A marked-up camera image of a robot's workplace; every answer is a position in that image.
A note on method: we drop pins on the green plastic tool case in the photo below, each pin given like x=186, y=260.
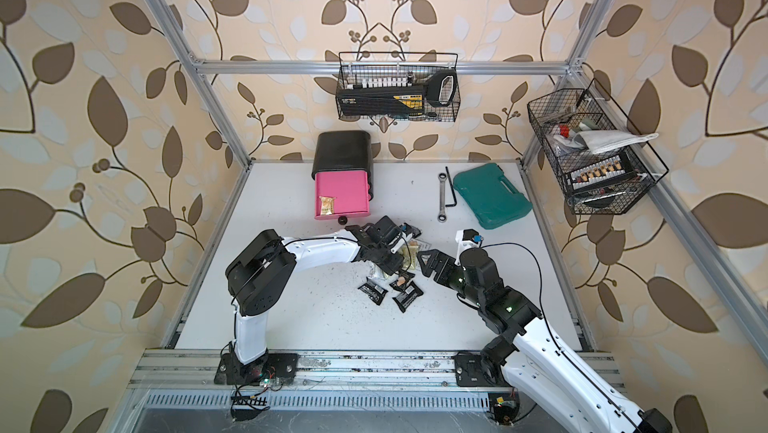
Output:
x=491, y=196

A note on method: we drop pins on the black drawer cabinet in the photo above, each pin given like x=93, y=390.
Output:
x=339, y=151

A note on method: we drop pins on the black cookie packet left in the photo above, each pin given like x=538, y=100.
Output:
x=373, y=291

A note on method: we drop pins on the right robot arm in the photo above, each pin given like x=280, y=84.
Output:
x=528, y=354

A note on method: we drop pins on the back wire basket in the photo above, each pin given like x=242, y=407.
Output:
x=398, y=62

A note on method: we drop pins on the pink top drawer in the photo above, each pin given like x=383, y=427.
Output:
x=350, y=190

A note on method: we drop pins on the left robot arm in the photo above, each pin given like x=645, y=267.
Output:
x=257, y=277

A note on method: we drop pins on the wire basket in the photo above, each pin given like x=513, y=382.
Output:
x=398, y=62
x=558, y=116

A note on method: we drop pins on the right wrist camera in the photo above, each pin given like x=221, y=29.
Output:
x=467, y=239

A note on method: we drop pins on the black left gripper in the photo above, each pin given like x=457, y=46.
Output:
x=399, y=269

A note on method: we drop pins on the black cookie packet orange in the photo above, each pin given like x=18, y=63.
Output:
x=401, y=282

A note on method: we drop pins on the black yellow tool box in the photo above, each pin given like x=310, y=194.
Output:
x=408, y=96

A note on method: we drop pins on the black cookie packet right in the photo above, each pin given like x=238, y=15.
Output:
x=407, y=294

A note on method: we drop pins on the black hex key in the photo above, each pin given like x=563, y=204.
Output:
x=451, y=189

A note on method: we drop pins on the gold cookie packet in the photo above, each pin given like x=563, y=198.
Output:
x=410, y=253
x=326, y=206

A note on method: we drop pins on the silver ratchet wrench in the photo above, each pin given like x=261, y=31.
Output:
x=442, y=217

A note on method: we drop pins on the right wire basket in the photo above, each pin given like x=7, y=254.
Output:
x=558, y=116

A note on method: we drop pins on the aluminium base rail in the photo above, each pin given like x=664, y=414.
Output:
x=321, y=370

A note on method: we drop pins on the white paper in basket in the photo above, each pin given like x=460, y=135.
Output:
x=604, y=141

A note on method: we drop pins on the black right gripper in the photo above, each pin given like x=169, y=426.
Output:
x=439, y=258

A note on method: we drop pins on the drill bit set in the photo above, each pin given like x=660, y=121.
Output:
x=602, y=173

